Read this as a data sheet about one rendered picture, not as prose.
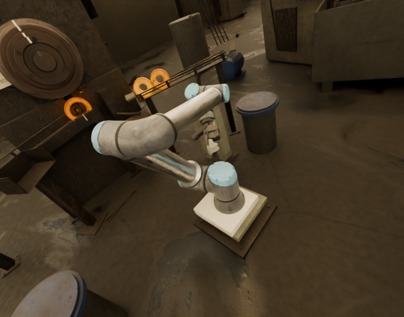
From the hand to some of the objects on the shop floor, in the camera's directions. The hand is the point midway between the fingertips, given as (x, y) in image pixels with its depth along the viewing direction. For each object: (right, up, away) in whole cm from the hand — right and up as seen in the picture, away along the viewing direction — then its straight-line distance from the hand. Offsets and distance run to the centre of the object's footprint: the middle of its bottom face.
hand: (210, 154), depth 112 cm
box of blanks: (+176, +89, +102) cm, 222 cm away
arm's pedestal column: (+17, -40, +22) cm, 49 cm away
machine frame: (-108, -6, +120) cm, 162 cm away
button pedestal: (+17, -1, +69) cm, 71 cm away
